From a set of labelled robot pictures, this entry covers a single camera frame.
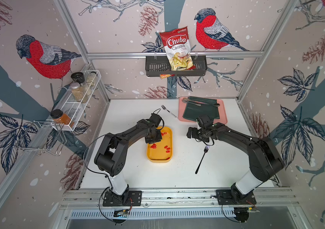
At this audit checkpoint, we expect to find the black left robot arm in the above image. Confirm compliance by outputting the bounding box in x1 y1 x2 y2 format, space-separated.
94 118 165 197

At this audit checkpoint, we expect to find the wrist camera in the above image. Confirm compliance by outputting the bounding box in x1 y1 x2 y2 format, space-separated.
149 113 162 127
197 115 213 128

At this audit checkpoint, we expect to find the clear spice jar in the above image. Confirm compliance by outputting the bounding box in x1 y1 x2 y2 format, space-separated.
86 71 98 89

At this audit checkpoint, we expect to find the dark green cloth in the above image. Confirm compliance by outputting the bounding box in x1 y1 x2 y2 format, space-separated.
183 96 222 121

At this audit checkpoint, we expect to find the pink plastic tray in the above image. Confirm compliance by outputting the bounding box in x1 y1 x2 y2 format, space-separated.
178 97 228 124

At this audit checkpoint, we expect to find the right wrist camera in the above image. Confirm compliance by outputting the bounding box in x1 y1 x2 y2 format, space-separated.
197 115 213 128

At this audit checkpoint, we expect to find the red Chuba chips bag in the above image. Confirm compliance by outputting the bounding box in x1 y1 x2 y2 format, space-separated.
159 27 195 71

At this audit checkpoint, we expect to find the silver fork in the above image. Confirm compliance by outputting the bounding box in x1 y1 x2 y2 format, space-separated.
161 105 178 119

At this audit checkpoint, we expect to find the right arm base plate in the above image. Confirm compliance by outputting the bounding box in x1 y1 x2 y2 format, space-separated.
215 189 257 206

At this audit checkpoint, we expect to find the yellow plastic storage tray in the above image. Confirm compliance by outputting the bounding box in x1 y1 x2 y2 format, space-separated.
146 127 173 163

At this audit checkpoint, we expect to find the black lid spice jar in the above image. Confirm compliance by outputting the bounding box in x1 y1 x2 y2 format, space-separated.
71 72 85 85

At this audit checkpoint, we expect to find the white wire spice rack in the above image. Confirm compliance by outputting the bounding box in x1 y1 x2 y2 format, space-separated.
56 70 101 133

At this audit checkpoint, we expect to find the silver lid spice jar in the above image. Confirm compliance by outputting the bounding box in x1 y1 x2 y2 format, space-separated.
70 82 88 103

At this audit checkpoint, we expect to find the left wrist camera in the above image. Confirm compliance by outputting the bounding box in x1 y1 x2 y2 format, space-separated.
149 113 162 127

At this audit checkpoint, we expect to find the dark spoon on cloth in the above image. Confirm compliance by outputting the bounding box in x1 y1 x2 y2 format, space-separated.
182 98 220 107

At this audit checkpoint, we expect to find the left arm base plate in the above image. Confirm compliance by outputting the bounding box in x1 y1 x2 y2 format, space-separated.
102 190 142 207

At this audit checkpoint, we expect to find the chrome wire rack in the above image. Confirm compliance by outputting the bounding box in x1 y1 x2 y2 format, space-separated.
14 119 67 156

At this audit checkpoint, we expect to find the black wall basket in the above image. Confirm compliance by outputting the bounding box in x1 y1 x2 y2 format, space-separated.
145 56 207 77

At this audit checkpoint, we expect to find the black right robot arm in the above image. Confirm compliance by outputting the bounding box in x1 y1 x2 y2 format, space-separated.
187 123 285 201

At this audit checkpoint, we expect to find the orange spice jar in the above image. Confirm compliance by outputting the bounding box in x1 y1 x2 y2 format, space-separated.
50 109 74 127

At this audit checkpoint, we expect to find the purple black fork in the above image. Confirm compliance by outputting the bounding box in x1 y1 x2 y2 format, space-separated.
195 146 210 174

